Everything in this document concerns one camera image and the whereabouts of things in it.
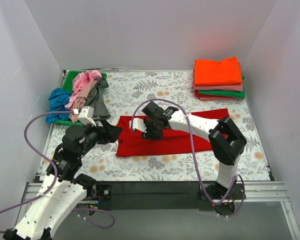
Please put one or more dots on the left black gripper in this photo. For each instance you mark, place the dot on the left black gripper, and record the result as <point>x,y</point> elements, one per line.
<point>101,132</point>

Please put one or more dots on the red t shirt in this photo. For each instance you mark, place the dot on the red t shirt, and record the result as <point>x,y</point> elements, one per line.
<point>198,95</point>
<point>173,142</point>

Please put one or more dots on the folded green t shirt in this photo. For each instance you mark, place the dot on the folded green t shirt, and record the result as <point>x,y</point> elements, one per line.
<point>224,93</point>

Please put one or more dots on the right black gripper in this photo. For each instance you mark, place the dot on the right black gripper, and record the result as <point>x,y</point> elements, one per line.
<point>152,133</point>

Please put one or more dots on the grey t shirt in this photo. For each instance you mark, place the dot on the grey t shirt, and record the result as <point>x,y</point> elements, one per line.
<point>95,100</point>

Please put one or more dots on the folded orange t shirt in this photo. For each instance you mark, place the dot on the folded orange t shirt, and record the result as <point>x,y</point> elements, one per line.
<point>217,73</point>

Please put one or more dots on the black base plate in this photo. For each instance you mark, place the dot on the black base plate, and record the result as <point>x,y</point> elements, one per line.
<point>149,195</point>

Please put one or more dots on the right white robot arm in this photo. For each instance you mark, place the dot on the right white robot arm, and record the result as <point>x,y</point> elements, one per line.
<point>227,141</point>

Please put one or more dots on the green plastic tray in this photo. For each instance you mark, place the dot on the green plastic tray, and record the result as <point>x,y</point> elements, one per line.
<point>68,86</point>

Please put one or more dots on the floral table mat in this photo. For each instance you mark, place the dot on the floral table mat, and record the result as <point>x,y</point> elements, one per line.
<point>127,89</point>

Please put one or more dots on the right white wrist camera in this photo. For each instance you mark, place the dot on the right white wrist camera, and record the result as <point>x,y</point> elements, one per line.
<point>137,124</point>

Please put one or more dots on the folded red t shirt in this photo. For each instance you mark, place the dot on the folded red t shirt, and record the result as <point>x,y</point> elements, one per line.
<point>198,95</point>

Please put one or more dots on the folded light pink t shirt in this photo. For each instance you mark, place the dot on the folded light pink t shirt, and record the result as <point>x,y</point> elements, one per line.
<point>220,99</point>

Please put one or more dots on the aluminium frame rail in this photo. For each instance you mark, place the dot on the aluminium frame rail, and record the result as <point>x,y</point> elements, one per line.
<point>256,210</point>

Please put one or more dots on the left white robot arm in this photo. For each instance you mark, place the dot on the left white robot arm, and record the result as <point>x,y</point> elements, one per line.
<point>62,189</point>

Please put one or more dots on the blue t shirt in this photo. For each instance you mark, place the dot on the blue t shirt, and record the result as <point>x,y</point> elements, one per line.
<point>57,101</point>

